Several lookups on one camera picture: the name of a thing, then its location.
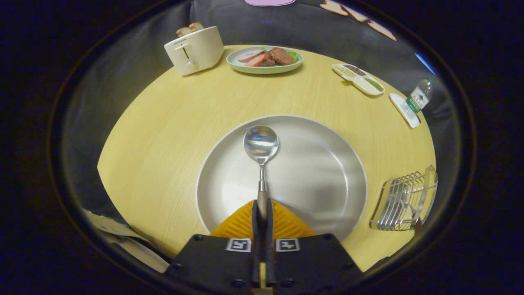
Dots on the brown meat piece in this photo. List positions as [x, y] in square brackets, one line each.
[281, 56]

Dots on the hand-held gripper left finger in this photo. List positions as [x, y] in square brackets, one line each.
[213, 262]

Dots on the clear plastic water bottle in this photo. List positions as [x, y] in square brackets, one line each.
[419, 96]

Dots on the white divided seasoning dish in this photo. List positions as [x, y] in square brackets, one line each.
[360, 80]

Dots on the green lettuce leaf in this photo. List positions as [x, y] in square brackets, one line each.
[294, 54]

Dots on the cream white toaster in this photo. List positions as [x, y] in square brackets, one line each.
[200, 51]

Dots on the pale green plate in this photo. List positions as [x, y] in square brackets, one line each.
[262, 69]

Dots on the toasted bread slice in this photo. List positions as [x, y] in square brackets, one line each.
[196, 26]
[183, 31]

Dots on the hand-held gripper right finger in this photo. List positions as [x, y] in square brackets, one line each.
[315, 262]

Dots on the red sausage slice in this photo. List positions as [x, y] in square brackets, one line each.
[256, 61]

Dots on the white square coaster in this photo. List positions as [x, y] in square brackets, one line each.
[403, 108]

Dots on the pale beige sheet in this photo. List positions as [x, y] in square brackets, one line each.
[127, 241]

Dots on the large white plate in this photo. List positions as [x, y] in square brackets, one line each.
[311, 176]

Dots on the pink ham slice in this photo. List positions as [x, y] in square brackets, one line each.
[249, 56]

